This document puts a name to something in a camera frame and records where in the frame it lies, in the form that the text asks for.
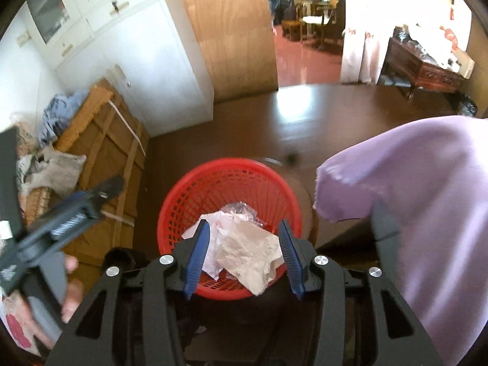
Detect white tissue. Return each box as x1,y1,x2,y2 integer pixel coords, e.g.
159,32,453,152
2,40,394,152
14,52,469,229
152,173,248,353
180,210,238,281

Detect white paper bag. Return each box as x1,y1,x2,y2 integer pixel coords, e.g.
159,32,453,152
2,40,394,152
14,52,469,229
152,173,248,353
215,214,284,296

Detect red plastic trash basket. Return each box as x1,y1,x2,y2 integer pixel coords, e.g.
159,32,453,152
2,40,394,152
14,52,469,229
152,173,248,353
156,158,302,301

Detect person's left hand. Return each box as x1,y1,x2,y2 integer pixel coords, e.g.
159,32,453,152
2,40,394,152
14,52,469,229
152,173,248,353
12,278,84,350

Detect wooden crate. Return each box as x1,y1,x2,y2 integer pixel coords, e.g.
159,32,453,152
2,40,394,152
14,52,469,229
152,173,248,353
55,78,149,284

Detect blue cloth on crate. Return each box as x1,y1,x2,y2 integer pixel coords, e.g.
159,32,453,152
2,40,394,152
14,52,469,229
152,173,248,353
37,89,89,149

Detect floral pink tablecloth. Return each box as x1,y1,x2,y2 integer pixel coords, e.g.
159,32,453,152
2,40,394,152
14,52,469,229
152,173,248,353
314,116,487,365

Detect floral red white curtain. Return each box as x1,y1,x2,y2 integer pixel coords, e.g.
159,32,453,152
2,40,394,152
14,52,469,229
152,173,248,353
339,27,389,85

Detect dark wooden side table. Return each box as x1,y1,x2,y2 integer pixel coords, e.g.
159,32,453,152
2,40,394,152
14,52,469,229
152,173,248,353
381,37,466,100

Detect white cabinet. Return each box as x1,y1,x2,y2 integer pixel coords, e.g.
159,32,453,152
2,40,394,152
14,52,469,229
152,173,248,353
20,0,214,136

